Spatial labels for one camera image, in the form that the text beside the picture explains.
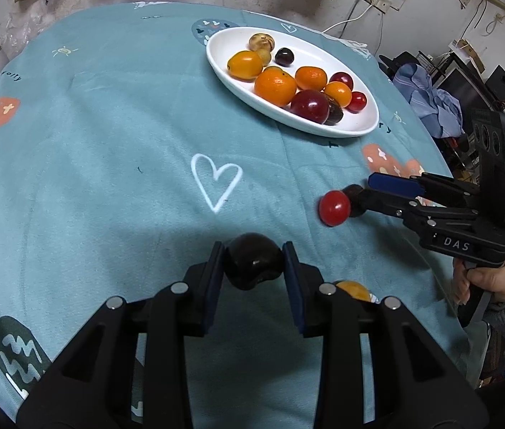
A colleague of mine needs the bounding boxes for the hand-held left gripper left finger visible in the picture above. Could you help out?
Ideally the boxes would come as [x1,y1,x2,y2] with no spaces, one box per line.
[15,240,226,429]

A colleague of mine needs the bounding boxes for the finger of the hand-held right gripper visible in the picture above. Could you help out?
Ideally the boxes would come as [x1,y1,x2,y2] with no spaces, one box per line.
[368,171,482,209]
[359,187,479,233]

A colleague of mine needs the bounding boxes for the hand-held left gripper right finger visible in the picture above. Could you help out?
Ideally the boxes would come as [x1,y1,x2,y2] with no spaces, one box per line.
[281,240,490,429]

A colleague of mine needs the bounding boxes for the red cherry tomato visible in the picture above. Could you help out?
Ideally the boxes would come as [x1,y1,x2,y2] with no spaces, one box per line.
[318,190,352,227]

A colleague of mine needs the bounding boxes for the dark brown fig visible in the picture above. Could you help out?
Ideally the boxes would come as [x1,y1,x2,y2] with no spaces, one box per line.
[322,100,345,127]

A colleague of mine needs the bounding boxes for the orange mandarin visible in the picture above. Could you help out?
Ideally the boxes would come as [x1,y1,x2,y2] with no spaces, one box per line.
[227,50,264,82]
[295,66,328,92]
[254,68,298,108]
[323,81,352,109]

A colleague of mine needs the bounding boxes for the large dark red plum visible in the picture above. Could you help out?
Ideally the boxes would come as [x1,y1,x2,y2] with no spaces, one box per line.
[290,89,330,123]

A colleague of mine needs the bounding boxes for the white plate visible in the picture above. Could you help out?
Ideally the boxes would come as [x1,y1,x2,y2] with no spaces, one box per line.
[205,27,379,138]

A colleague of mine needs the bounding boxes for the person's right hand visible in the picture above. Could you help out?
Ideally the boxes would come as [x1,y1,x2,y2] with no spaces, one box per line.
[453,257,505,305]

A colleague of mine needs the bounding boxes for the yellow apricot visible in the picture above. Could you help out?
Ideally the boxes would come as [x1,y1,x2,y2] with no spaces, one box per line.
[335,280,374,302]

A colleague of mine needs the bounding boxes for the blue clothes pile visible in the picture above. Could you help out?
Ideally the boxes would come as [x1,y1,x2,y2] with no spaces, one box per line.
[393,63,465,137]

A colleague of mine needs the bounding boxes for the black speaker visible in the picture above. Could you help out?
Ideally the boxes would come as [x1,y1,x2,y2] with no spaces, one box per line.
[485,65,505,101]

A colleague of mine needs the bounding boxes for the small white cardboard box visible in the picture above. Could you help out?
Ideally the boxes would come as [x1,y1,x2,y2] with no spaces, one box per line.
[449,39,486,72]

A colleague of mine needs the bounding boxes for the printed blue tablecloth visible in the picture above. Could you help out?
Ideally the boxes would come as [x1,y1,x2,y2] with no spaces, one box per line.
[0,2,477,429]

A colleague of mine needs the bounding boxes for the clear plastic bag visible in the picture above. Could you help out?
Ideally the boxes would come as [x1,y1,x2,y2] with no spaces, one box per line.
[0,6,27,50]

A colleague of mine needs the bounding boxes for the white power cable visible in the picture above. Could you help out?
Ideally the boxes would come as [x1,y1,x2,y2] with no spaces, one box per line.
[322,0,383,34]

